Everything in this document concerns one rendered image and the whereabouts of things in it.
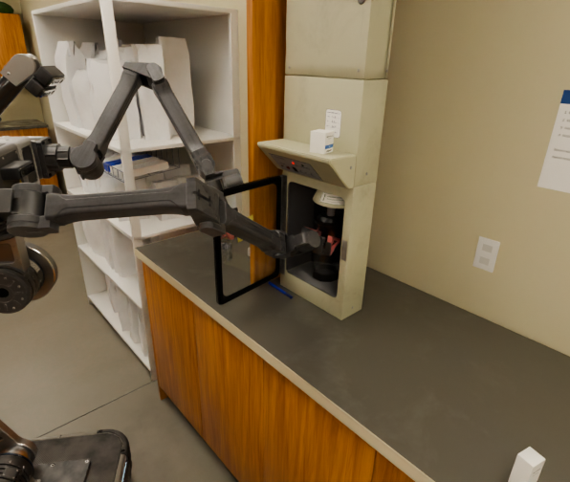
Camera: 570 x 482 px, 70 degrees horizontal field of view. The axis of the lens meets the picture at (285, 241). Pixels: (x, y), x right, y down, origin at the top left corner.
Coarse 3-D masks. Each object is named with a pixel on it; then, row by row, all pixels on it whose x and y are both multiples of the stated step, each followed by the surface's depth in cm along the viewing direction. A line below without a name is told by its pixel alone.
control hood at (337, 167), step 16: (272, 144) 128; (288, 144) 129; (304, 144) 130; (272, 160) 137; (304, 160) 120; (320, 160) 113; (336, 160) 113; (352, 160) 117; (320, 176) 124; (336, 176) 117; (352, 176) 120
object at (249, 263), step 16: (272, 176) 140; (240, 192) 130; (256, 192) 136; (272, 192) 142; (240, 208) 132; (256, 208) 138; (272, 208) 144; (272, 224) 146; (224, 240) 131; (240, 240) 137; (224, 256) 133; (240, 256) 139; (256, 256) 145; (224, 272) 135; (240, 272) 141; (256, 272) 148; (272, 272) 155; (224, 288) 137; (240, 288) 144
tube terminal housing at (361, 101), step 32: (288, 96) 133; (320, 96) 123; (352, 96) 114; (384, 96) 118; (288, 128) 136; (320, 128) 126; (352, 128) 117; (352, 192) 123; (352, 224) 127; (352, 256) 133; (288, 288) 159; (352, 288) 139
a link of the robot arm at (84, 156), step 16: (128, 64) 139; (144, 64) 140; (128, 80) 139; (144, 80) 146; (112, 96) 137; (128, 96) 138; (112, 112) 136; (96, 128) 134; (112, 128) 135; (96, 144) 130; (80, 160) 128; (96, 160) 130
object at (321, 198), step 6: (318, 192) 138; (324, 192) 135; (318, 198) 137; (324, 198) 135; (330, 198) 134; (336, 198) 133; (318, 204) 136; (324, 204) 135; (330, 204) 134; (336, 204) 133; (342, 204) 133
